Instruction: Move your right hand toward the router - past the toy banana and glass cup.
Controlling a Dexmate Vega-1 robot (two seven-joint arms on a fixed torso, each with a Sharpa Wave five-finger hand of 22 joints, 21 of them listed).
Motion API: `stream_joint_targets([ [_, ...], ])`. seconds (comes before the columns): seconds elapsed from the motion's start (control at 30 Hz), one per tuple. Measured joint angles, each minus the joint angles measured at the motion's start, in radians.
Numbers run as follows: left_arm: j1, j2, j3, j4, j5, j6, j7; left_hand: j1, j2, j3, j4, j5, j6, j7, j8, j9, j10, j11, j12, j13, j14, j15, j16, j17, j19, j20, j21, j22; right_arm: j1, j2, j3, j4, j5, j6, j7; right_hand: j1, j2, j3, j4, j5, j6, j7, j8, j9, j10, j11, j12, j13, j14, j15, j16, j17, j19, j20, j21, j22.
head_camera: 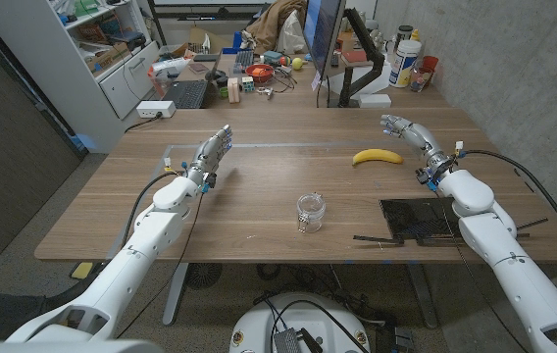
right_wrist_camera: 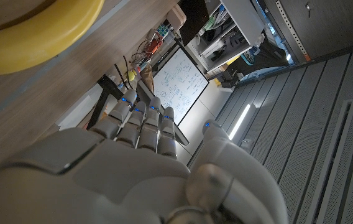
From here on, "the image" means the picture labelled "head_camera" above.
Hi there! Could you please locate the grey table leg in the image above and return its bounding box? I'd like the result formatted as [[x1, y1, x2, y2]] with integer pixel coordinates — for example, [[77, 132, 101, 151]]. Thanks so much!
[[405, 264, 439, 329], [162, 263, 190, 328]]

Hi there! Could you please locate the black lidded jar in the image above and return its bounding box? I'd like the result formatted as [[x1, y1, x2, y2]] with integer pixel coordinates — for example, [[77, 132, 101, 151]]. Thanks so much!
[[395, 24, 415, 48]]

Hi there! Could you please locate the black laptop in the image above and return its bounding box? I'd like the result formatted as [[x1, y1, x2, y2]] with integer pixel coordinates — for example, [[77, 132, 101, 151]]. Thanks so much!
[[161, 48, 224, 110]]

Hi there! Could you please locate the white plastic tub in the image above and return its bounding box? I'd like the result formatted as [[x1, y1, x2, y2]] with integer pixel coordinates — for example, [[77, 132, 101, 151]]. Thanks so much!
[[388, 38, 423, 89]]

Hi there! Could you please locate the clear glass jar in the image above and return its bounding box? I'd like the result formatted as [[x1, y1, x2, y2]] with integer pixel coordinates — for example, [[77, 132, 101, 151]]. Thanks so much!
[[296, 192, 328, 234]]

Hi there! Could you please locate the yellow toy banana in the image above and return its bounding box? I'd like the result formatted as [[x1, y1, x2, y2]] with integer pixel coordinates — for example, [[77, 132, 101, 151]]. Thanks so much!
[[351, 148, 405, 168]]

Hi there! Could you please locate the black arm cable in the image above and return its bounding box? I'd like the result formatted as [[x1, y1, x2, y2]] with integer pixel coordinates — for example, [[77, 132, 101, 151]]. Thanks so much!
[[121, 170, 182, 246], [457, 148, 557, 269]]

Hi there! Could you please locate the brown jacket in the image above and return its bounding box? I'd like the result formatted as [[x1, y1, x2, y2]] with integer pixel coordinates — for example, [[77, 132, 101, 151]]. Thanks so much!
[[246, 0, 308, 55]]

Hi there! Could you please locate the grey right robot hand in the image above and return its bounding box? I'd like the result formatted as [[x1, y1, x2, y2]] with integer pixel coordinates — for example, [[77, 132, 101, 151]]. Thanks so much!
[[380, 114, 456, 174]]

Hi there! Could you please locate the white spray bottle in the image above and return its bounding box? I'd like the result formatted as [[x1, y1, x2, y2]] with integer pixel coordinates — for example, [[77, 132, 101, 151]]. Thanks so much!
[[148, 57, 192, 82]]

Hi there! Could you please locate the white shelf cabinet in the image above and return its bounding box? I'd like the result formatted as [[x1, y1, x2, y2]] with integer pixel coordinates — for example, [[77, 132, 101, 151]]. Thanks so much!
[[0, 0, 162, 154]]

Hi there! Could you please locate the red cup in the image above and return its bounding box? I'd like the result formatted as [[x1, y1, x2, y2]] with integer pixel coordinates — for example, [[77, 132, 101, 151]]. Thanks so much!
[[420, 55, 440, 79]]

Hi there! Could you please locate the white plastic bag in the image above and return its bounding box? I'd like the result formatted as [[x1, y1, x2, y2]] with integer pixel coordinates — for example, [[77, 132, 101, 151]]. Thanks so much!
[[276, 9, 309, 55]]

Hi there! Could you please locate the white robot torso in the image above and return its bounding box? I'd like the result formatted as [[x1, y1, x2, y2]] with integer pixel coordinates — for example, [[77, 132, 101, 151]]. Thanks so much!
[[228, 292, 372, 353]]

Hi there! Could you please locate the pale pink block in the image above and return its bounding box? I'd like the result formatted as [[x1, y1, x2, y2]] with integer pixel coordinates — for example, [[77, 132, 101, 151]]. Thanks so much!
[[227, 76, 241, 105]]

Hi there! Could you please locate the yellow pad on floor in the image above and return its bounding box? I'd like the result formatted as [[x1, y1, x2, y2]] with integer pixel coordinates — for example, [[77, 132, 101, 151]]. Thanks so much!
[[70, 261, 94, 280]]

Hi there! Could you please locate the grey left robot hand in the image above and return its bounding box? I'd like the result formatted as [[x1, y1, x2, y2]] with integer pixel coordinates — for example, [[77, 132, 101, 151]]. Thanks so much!
[[186, 124, 234, 190]]

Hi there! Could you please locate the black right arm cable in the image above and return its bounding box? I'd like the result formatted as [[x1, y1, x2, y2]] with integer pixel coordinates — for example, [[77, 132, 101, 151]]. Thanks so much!
[[457, 148, 557, 269]]

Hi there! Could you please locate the small clear glass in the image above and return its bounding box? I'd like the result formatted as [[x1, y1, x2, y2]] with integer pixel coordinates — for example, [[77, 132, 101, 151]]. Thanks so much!
[[409, 66, 430, 93]]

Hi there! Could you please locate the red bowl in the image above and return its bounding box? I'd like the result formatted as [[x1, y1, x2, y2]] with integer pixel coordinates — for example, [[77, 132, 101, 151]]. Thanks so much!
[[245, 63, 276, 84]]

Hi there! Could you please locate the white power strip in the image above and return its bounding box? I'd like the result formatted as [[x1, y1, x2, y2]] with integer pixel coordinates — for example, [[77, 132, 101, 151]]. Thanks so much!
[[135, 100, 177, 120]]

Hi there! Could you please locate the white flat box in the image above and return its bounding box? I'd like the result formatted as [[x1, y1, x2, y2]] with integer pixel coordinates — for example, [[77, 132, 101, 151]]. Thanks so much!
[[358, 92, 393, 110]]

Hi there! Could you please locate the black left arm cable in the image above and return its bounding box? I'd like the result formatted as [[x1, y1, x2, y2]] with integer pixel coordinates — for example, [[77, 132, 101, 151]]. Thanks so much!
[[121, 170, 182, 246]]

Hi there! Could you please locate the computer monitor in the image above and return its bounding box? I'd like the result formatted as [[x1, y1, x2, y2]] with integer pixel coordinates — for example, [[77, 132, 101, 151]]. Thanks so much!
[[302, 0, 347, 80]]

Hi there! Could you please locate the black wire rack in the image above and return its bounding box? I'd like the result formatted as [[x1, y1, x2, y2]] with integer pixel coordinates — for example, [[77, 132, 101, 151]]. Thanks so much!
[[352, 196, 549, 247]]

